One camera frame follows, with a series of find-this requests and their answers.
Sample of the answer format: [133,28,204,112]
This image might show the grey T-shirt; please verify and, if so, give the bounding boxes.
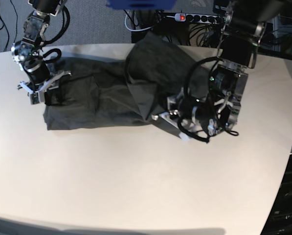
[44,33,195,130]

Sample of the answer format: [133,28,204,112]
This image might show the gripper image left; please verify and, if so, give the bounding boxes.
[22,60,63,106]

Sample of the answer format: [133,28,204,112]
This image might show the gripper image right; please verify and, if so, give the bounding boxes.
[166,93,209,130]

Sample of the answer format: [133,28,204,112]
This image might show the white cable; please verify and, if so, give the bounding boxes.
[124,10,153,32]

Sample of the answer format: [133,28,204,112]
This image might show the black cable on wall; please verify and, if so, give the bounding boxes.
[4,0,19,52]

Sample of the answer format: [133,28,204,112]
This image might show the black OpenArm base box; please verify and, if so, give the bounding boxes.
[261,154,292,235]

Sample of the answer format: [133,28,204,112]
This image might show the robot arm image right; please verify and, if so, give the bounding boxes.
[43,0,286,143]

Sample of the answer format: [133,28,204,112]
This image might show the white power strip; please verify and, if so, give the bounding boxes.
[172,13,224,24]

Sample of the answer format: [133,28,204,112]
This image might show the blue plastic bin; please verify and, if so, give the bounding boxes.
[107,0,176,10]

